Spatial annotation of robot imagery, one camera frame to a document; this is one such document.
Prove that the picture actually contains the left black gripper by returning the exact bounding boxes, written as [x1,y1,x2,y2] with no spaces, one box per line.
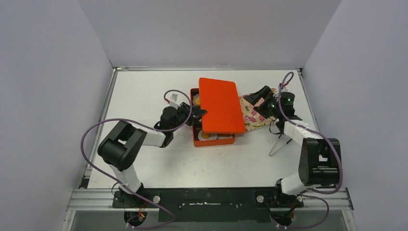
[170,102,207,132]

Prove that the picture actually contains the floral tray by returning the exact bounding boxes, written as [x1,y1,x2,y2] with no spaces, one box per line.
[239,95,276,132]

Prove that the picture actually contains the small orange cookie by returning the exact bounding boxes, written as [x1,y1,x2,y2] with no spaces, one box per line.
[201,131,211,140]

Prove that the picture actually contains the orange cookie tin box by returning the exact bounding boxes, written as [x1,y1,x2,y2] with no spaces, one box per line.
[190,88,235,147]

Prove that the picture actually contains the orange tin lid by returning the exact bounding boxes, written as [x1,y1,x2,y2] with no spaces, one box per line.
[199,77,245,134]

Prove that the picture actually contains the metal tongs with black tips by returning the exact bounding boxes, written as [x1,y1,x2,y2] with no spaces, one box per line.
[268,134,292,157]

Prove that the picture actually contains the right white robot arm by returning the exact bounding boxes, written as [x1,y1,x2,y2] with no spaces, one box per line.
[244,86,343,206]

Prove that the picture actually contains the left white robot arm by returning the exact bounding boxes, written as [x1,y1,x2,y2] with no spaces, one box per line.
[97,103,207,207]

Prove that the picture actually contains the white paper cup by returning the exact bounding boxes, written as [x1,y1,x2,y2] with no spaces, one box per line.
[198,130,217,141]
[217,134,234,140]

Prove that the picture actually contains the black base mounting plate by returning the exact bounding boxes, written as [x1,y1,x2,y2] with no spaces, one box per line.
[112,187,304,223]

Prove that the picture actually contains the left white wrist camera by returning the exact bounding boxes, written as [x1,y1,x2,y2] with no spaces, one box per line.
[169,93,180,109]

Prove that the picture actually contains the aluminium frame rail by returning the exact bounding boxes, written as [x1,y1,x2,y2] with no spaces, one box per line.
[114,65,303,72]

